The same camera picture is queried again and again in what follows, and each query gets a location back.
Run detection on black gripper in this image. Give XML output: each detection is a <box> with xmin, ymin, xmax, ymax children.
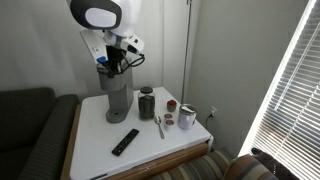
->
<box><xmin>106</xmin><ymin>46</ymin><xmax>123</xmax><ymax>78</ymax></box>

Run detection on grey coffeemaker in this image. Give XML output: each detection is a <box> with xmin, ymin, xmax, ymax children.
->
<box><xmin>96</xmin><ymin>62</ymin><xmax>134</xmax><ymax>124</ymax></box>

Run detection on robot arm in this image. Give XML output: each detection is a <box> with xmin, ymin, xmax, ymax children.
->
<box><xmin>66</xmin><ymin>0</ymin><xmax>145</xmax><ymax>78</ymax></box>

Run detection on glass jar of coffee beans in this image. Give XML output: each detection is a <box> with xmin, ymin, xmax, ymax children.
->
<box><xmin>138</xmin><ymin>87</ymin><xmax>155</xmax><ymax>120</ymax></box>

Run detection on metal spoon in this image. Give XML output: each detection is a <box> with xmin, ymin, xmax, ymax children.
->
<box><xmin>154</xmin><ymin>116</ymin><xmax>165</xmax><ymax>139</ymax></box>

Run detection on red lidded small cup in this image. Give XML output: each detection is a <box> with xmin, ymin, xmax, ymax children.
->
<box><xmin>167</xmin><ymin>100</ymin><xmax>177</xmax><ymax>112</ymax></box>

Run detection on coffee pod rear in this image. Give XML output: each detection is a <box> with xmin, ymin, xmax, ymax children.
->
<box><xmin>164</xmin><ymin>113</ymin><xmax>173</xmax><ymax>120</ymax></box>

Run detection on coffee pod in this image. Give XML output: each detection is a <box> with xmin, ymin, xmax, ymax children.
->
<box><xmin>165</xmin><ymin>119</ymin><xmax>175</xmax><ymax>130</ymax></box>
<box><xmin>164</xmin><ymin>113</ymin><xmax>173</xmax><ymax>120</ymax></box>

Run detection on coffee pod front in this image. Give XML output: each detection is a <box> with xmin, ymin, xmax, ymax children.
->
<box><xmin>165</xmin><ymin>119</ymin><xmax>175</xmax><ymax>130</ymax></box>

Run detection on black remote control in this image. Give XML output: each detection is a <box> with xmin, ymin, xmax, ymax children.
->
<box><xmin>111</xmin><ymin>129</ymin><xmax>139</xmax><ymax>157</ymax></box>

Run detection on white topped wooden side table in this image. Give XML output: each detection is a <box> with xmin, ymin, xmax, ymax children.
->
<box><xmin>66</xmin><ymin>95</ymin><xmax>213</xmax><ymax>180</ymax></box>

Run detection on dark grey sofa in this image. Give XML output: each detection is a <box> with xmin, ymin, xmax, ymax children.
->
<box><xmin>0</xmin><ymin>87</ymin><xmax>79</xmax><ymax>180</ymax></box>

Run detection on striped cushion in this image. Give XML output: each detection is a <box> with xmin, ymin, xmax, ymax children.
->
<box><xmin>147</xmin><ymin>148</ymin><xmax>279</xmax><ymax>180</ymax></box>

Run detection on white window blinds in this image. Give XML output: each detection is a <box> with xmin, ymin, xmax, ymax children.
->
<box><xmin>252</xmin><ymin>0</ymin><xmax>320</xmax><ymax>180</ymax></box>

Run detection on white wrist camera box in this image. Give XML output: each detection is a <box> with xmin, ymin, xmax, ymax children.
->
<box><xmin>80</xmin><ymin>29</ymin><xmax>108</xmax><ymax>64</ymax></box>

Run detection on wall power outlet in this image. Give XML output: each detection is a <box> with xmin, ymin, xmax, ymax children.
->
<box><xmin>211</xmin><ymin>106</ymin><xmax>218</xmax><ymax>117</ymax></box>

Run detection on black power cable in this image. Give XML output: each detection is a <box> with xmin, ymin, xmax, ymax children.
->
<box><xmin>204</xmin><ymin>113</ymin><xmax>214</xmax><ymax>130</ymax></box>

